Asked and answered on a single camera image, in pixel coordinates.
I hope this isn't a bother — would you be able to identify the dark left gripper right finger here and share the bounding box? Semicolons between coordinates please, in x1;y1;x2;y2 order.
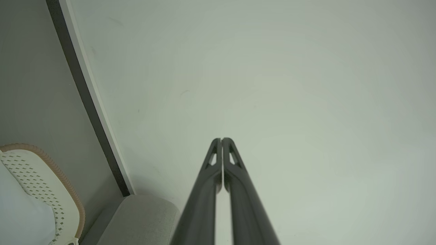
221;137;281;245

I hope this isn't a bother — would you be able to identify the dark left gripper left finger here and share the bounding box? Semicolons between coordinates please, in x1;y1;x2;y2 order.
170;138;223;245

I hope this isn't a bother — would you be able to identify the cream perforated laundry basket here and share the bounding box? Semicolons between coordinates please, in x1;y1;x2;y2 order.
0;143;85;245

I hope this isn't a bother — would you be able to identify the grey fabric sofa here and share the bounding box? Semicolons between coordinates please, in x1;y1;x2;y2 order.
80;195;181;245

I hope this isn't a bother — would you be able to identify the dark baseboard strip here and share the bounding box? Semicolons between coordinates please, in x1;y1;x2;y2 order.
46;0;136;197

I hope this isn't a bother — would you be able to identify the white garment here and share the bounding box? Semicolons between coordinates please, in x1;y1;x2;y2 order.
0;160;57;245

